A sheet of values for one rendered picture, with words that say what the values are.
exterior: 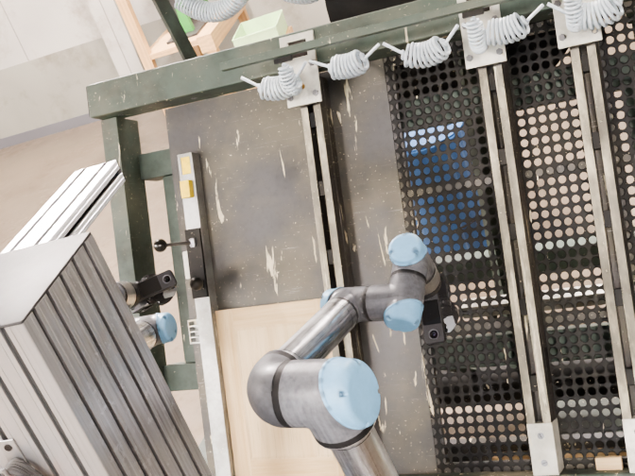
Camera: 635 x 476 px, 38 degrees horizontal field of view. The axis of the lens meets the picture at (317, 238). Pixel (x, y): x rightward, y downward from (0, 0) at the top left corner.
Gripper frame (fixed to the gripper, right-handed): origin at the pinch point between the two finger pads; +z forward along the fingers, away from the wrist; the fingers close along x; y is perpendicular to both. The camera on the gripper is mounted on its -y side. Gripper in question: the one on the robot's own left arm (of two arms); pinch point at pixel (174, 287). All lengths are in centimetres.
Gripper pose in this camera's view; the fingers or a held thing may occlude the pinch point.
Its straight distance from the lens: 259.2
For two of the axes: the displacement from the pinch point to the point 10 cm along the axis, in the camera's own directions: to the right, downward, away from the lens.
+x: 4.3, 8.8, -1.9
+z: 4.2, -0.1, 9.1
